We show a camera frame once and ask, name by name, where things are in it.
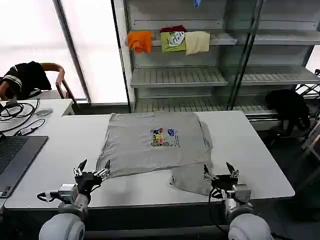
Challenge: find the black cable with adapter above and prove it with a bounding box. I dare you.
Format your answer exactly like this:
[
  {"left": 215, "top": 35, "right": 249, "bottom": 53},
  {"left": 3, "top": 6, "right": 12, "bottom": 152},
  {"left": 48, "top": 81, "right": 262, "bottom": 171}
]
[{"left": 14, "top": 118, "right": 47, "bottom": 136}]

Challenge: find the dark grey laptop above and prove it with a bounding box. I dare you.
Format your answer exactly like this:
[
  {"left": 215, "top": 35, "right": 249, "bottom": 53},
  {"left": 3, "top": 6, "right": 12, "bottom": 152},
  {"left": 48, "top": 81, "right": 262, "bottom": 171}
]
[{"left": 0, "top": 133, "right": 49, "bottom": 199}]

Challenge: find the grey window frame post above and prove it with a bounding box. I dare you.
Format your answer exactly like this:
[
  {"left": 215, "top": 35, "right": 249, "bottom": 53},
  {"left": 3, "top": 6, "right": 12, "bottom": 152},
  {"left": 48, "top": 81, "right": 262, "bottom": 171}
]
[{"left": 52, "top": 0, "right": 92, "bottom": 103}]

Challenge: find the folding metal rack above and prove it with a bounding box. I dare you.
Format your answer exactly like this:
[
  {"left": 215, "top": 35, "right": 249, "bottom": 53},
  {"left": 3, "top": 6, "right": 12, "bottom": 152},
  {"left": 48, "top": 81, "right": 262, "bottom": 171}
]
[{"left": 294, "top": 68, "right": 320, "bottom": 161}]

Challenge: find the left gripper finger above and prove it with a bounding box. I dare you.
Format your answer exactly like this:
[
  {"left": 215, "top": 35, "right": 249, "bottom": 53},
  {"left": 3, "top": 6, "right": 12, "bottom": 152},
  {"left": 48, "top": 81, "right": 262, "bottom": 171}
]
[
  {"left": 94, "top": 159, "right": 112, "bottom": 180},
  {"left": 72, "top": 158, "right": 88, "bottom": 178}
]

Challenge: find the black looped cable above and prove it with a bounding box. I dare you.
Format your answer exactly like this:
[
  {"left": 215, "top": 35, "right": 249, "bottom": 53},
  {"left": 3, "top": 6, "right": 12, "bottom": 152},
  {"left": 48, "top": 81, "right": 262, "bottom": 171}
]
[{"left": 0, "top": 98, "right": 41, "bottom": 123}]

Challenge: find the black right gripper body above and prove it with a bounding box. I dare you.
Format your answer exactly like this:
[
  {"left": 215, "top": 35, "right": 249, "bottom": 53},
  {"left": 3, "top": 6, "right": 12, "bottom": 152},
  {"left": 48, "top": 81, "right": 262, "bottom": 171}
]
[{"left": 210, "top": 174, "right": 240, "bottom": 192}]

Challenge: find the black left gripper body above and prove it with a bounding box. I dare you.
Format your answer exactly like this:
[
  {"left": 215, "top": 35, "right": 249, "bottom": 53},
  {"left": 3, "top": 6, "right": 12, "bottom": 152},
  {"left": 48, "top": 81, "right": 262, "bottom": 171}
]
[{"left": 74, "top": 171, "right": 102, "bottom": 194}]

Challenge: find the grey printed t-shirt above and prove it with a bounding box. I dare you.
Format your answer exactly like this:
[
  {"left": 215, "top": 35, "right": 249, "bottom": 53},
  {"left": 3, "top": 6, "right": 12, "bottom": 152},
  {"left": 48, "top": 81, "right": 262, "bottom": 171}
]
[{"left": 96, "top": 111, "right": 215, "bottom": 196}]

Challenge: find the person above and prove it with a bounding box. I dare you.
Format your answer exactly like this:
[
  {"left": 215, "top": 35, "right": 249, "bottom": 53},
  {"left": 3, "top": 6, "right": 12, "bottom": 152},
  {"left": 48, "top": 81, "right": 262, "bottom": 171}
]
[{"left": 0, "top": 60, "right": 53, "bottom": 101}]

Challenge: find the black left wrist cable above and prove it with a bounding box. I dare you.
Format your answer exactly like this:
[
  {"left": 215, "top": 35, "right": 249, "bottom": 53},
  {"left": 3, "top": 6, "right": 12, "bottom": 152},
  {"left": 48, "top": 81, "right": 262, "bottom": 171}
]
[{"left": 36, "top": 191, "right": 61, "bottom": 203}]

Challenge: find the brown wooden chair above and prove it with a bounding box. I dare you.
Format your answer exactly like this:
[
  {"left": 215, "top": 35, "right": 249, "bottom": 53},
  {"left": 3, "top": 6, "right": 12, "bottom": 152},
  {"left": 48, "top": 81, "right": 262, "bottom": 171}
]
[{"left": 37, "top": 62, "right": 82, "bottom": 113}]

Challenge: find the grey metal shelf rack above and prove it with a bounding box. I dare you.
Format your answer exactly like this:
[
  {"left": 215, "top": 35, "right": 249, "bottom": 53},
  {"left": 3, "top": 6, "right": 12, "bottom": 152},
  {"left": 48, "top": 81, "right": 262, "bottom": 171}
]
[{"left": 111, "top": 0, "right": 320, "bottom": 122}]

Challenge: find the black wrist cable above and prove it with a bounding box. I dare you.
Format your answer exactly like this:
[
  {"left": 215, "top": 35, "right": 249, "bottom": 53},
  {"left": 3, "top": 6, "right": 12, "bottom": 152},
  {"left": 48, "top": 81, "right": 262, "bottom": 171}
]
[
  {"left": 36, "top": 191, "right": 61, "bottom": 203},
  {"left": 207, "top": 186, "right": 230, "bottom": 232}
]

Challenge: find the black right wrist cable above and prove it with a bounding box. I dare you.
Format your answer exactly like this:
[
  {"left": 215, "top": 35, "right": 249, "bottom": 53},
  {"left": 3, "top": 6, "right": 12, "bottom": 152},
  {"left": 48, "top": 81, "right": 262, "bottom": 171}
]
[{"left": 207, "top": 186, "right": 230, "bottom": 232}]

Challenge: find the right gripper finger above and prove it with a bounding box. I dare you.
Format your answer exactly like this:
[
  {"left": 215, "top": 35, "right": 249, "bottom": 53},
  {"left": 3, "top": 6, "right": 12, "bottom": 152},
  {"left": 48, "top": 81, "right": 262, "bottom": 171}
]
[
  {"left": 202, "top": 163, "right": 220, "bottom": 181},
  {"left": 225, "top": 161, "right": 240, "bottom": 179}
]

